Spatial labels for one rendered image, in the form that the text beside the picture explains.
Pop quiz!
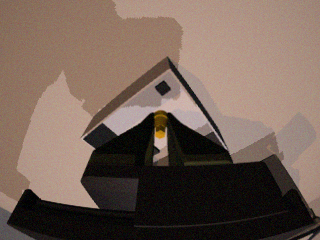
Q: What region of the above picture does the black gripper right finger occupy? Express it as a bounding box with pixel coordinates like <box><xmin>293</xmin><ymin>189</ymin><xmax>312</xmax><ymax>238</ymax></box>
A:
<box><xmin>167</xmin><ymin>112</ymin><xmax>234</xmax><ymax>166</ymax></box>

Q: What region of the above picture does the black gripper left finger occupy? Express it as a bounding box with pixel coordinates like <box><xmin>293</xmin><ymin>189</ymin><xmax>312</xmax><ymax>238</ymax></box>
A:
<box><xmin>86</xmin><ymin>113</ymin><xmax>155</xmax><ymax>166</ymax></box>

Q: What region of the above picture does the yellow wire connector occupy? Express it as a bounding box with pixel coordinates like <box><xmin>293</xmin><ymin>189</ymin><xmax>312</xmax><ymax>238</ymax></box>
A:
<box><xmin>154</xmin><ymin>110</ymin><xmax>167</xmax><ymax>139</ymax></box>

